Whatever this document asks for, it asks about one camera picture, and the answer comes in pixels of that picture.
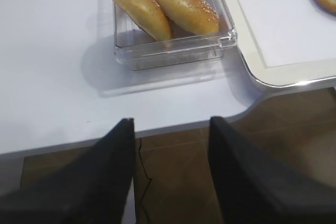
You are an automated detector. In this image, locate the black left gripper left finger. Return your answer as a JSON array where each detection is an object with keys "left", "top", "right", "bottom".
[{"left": 1, "top": 119, "right": 135, "bottom": 223}]

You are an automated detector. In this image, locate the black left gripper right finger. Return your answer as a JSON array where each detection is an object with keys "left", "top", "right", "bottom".
[{"left": 208, "top": 116, "right": 335, "bottom": 223}]

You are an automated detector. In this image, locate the silver metal tray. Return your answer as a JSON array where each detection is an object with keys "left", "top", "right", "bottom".
[{"left": 214, "top": 0, "right": 336, "bottom": 89}]

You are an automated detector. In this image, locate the clear plastic bun container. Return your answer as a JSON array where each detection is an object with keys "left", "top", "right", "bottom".
[{"left": 112, "top": 0, "right": 238, "bottom": 71}]

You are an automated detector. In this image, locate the white tray paper liner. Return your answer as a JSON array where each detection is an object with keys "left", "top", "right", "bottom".
[{"left": 238, "top": 0, "right": 335, "bottom": 67}]

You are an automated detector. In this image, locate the sesame bun top front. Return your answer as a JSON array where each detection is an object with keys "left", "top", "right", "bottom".
[{"left": 113, "top": 0, "right": 173, "bottom": 41}]

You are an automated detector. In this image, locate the sesame bun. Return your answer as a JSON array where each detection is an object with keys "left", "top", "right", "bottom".
[
  {"left": 156, "top": 0, "right": 220, "bottom": 35},
  {"left": 113, "top": 0, "right": 173, "bottom": 41}
]

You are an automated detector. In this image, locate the thin black floor cable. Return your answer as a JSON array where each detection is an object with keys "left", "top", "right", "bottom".
[{"left": 135, "top": 137, "right": 153, "bottom": 224}]

